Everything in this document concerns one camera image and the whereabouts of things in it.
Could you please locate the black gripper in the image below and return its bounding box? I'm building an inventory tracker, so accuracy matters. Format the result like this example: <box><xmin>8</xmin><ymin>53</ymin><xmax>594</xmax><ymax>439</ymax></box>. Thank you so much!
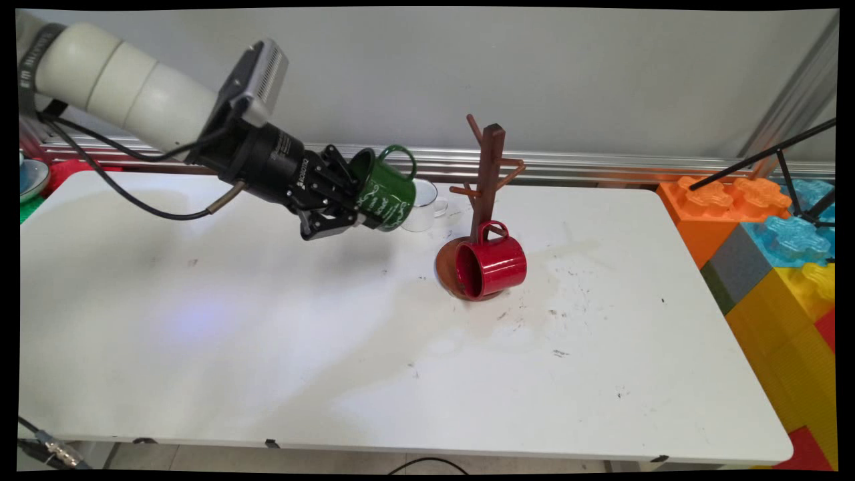
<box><xmin>190</xmin><ymin>117</ymin><xmax>365</xmax><ymax>242</ymax></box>

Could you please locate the green enamel mug white lettering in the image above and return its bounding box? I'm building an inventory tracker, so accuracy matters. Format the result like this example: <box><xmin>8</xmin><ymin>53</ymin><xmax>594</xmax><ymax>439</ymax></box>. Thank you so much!
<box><xmin>349</xmin><ymin>144</ymin><xmax>418</xmax><ymax>233</ymax></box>

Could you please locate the brown wooden mug tree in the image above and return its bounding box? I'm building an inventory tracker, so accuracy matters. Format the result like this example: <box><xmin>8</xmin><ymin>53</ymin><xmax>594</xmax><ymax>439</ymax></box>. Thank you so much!
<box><xmin>435</xmin><ymin>114</ymin><xmax>526</xmax><ymax>303</ymax></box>

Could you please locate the red plastic object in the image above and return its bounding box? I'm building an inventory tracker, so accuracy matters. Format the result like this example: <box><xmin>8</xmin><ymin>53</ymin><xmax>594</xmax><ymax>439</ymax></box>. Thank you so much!
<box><xmin>43</xmin><ymin>158</ymin><xmax>124</xmax><ymax>198</ymax></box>

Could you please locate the grey-blue bowl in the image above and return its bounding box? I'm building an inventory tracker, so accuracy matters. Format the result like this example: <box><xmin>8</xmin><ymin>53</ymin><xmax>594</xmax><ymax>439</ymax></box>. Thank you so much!
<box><xmin>19</xmin><ymin>158</ymin><xmax>51</xmax><ymax>203</ymax></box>

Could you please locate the orange toy block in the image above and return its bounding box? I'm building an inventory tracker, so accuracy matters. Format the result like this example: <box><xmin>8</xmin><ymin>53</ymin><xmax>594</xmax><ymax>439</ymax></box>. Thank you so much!
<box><xmin>656</xmin><ymin>175</ymin><xmax>793</xmax><ymax>269</ymax></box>

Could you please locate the grey toy block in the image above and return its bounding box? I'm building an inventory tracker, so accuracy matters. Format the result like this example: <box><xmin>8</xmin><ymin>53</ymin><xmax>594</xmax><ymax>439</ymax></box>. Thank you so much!
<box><xmin>708</xmin><ymin>224</ymin><xmax>776</xmax><ymax>307</ymax></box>

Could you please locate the black tripod stand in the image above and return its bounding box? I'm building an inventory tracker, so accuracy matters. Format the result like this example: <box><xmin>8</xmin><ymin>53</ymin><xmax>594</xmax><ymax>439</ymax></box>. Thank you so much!
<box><xmin>688</xmin><ymin>118</ymin><xmax>837</xmax><ymax>224</ymax></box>

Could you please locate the translucent blue toy block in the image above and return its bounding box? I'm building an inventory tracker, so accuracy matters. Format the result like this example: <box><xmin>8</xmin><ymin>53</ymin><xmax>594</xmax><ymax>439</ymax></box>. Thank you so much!
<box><xmin>740</xmin><ymin>178</ymin><xmax>837</xmax><ymax>269</ymax></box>

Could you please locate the large yellow toy block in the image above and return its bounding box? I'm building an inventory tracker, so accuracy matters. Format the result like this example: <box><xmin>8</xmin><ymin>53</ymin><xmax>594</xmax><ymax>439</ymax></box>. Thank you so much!
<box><xmin>725</xmin><ymin>262</ymin><xmax>838</xmax><ymax>468</ymax></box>

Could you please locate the slanted aluminium profile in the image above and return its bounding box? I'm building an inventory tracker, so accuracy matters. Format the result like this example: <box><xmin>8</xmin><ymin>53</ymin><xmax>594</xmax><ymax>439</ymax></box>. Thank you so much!
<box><xmin>738</xmin><ymin>13</ymin><xmax>839</xmax><ymax>161</ymax></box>

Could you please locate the small red toy block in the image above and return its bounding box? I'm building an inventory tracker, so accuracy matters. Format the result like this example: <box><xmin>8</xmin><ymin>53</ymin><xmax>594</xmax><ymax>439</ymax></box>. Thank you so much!
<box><xmin>814</xmin><ymin>309</ymin><xmax>837</xmax><ymax>353</ymax></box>

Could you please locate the large red toy block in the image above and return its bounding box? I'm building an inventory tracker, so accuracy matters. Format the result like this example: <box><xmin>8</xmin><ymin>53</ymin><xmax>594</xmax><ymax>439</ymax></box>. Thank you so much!
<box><xmin>775</xmin><ymin>426</ymin><xmax>834</xmax><ymax>472</ymax></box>

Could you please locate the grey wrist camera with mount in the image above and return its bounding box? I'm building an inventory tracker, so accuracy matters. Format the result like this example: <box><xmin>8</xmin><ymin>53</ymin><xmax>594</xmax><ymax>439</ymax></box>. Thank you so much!
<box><xmin>200</xmin><ymin>39</ymin><xmax>289</xmax><ymax>136</ymax></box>

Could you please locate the black cable with tan connector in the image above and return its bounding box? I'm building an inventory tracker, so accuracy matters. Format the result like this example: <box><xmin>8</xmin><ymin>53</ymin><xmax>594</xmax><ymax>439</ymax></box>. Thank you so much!
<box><xmin>39</xmin><ymin>114</ymin><xmax>247</xmax><ymax>222</ymax></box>

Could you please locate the black camera cable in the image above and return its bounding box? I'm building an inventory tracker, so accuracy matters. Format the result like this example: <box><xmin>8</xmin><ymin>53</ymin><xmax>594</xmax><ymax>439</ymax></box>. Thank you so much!
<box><xmin>40</xmin><ymin>112</ymin><xmax>231</xmax><ymax>165</ymax></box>

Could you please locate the horizontal aluminium rail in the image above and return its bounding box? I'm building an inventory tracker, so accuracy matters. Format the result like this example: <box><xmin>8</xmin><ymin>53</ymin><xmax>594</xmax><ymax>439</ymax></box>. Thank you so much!
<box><xmin>37</xmin><ymin>134</ymin><xmax>836</xmax><ymax>185</ymax></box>

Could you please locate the black cable loop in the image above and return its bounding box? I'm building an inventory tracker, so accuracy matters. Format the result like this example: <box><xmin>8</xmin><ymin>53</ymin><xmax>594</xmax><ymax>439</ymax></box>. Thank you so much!
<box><xmin>387</xmin><ymin>457</ymin><xmax>468</xmax><ymax>476</ymax></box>

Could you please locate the grey velcro strap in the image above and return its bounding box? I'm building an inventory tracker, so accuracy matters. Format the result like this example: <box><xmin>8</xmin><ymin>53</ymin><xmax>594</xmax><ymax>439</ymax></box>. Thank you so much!
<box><xmin>19</xmin><ymin>23</ymin><xmax>68</xmax><ymax>120</ymax></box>

